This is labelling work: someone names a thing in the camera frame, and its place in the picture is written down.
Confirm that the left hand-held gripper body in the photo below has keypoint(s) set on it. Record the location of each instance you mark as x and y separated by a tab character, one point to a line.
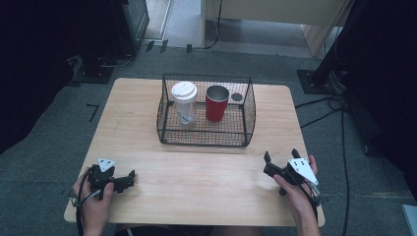
100	180

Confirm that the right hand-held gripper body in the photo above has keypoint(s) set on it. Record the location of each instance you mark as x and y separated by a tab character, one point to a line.
296	172

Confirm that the red steel cup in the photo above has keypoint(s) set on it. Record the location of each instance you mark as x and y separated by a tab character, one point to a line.
216	108

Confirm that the clear cup with white lid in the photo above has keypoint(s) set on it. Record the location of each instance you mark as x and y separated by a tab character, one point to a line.
184	95

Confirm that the person's right hand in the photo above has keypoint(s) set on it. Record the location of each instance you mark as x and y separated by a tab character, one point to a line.
300	196

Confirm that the person's left hand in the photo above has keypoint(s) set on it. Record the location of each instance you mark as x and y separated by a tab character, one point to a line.
95	209

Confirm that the dark round disc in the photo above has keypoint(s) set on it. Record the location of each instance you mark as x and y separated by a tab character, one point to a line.
236	97

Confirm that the dark curtain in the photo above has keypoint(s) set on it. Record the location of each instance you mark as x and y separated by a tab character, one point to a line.
29	65
387	82

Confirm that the pale blue box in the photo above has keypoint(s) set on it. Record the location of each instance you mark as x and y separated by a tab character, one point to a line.
410	219

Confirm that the beige cabinet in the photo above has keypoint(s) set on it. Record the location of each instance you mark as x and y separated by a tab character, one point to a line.
278	13

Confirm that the black equipment case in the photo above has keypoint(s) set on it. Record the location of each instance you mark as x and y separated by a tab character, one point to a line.
114	29

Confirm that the black stand with base plate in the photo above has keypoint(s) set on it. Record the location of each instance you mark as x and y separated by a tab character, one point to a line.
323	77

